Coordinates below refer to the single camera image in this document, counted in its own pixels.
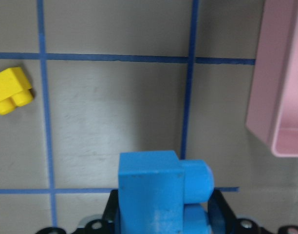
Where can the blue three-stud toy block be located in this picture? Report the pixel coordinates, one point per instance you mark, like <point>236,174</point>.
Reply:
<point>160,194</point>

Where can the pink plastic box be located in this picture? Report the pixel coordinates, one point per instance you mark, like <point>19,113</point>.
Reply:
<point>272,114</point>

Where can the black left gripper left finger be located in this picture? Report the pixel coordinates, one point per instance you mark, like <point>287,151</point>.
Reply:
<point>111,214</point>

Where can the yellow two-stud toy block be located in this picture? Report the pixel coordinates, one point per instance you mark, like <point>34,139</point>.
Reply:
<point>15,90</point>

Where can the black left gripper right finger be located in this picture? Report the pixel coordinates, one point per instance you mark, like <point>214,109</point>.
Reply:
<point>221,217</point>

